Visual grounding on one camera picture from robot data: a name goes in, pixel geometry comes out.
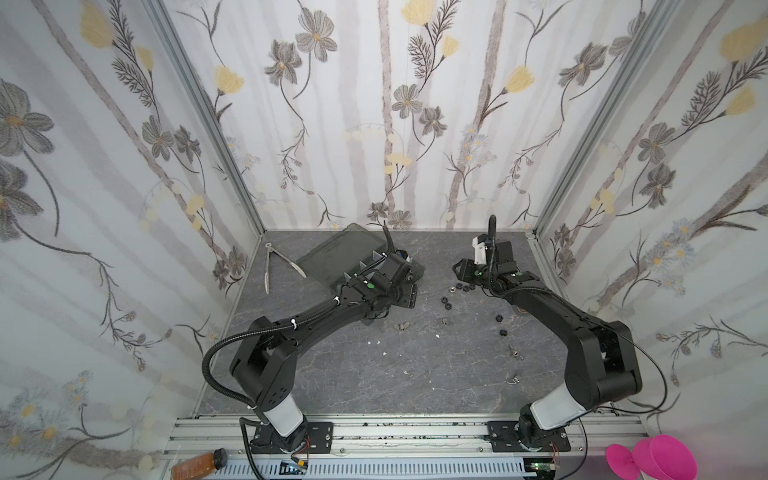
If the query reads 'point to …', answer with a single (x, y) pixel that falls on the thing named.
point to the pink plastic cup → (657, 457)
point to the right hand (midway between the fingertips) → (455, 259)
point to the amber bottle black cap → (199, 466)
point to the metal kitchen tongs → (270, 249)
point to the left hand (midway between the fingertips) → (405, 284)
